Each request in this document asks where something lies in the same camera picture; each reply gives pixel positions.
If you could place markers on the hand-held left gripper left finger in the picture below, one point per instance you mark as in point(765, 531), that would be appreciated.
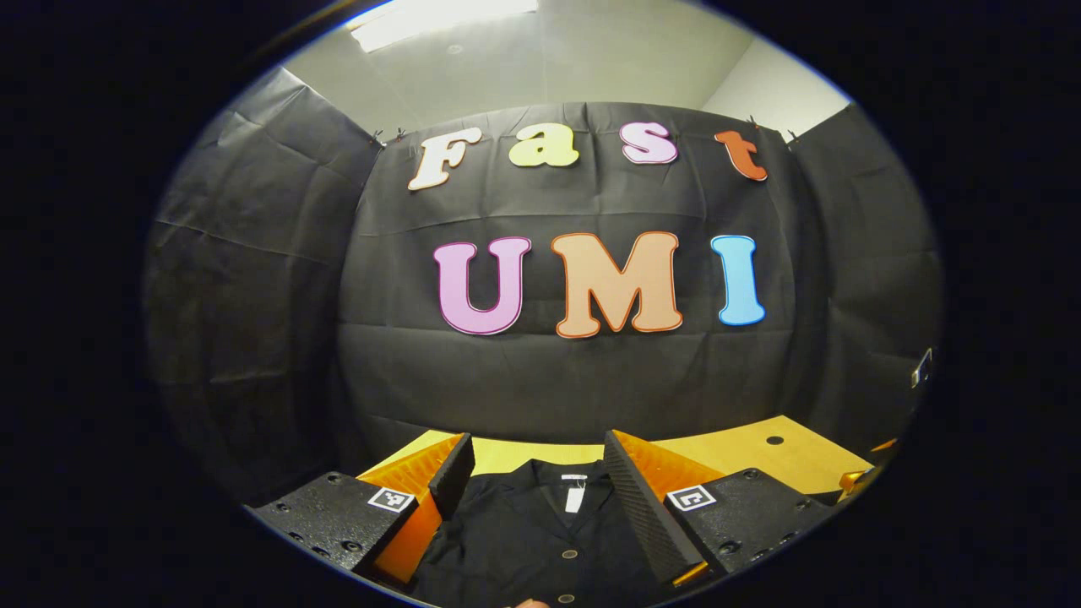
point(452, 481)

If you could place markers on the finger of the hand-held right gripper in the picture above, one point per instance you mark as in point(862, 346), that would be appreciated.
point(857, 483)
point(883, 444)

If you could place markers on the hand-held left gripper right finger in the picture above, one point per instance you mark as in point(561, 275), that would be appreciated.
point(646, 515)

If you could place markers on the black buttoned shirt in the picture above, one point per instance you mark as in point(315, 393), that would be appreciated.
point(524, 549)

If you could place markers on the black backdrop cloth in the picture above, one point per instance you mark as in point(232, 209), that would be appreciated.
point(591, 380)

